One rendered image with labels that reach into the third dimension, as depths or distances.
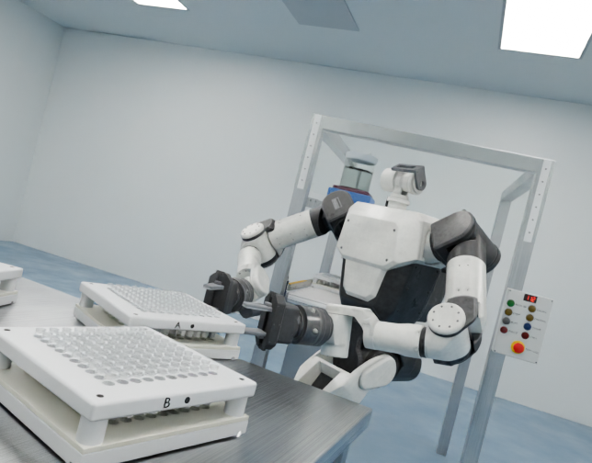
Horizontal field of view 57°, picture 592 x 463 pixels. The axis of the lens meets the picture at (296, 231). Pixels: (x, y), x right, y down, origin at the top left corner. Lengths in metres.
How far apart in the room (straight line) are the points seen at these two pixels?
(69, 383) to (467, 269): 0.91
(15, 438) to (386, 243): 0.99
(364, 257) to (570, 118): 4.58
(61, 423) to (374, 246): 0.97
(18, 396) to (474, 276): 0.93
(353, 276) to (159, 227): 5.32
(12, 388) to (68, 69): 7.31
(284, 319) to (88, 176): 6.30
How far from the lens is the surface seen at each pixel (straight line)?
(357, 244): 1.46
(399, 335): 1.21
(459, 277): 1.27
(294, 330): 1.19
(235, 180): 6.26
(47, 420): 0.66
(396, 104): 5.92
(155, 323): 0.98
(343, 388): 1.41
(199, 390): 0.67
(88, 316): 1.11
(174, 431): 0.67
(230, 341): 1.08
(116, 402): 0.60
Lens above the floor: 1.15
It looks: 1 degrees down
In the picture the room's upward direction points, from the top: 14 degrees clockwise
